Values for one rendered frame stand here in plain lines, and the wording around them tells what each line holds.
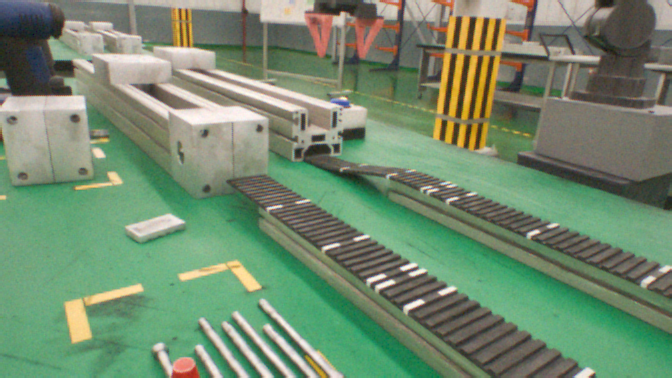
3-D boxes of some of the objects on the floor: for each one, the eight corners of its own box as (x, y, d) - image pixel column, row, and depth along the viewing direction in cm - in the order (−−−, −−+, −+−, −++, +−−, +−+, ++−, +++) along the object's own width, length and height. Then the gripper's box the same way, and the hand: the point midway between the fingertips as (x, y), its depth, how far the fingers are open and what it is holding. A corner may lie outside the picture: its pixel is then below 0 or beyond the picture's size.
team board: (250, 89, 683) (249, -59, 617) (274, 87, 721) (274, -53, 655) (331, 103, 602) (340, -65, 536) (352, 100, 641) (363, -57, 575)
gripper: (326, -39, 76) (321, 59, 81) (389, -29, 84) (381, 59, 90) (304, -36, 81) (301, 55, 87) (366, -27, 89) (359, 56, 95)
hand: (342, 53), depth 88 cm, fingers open, 9 cm apart
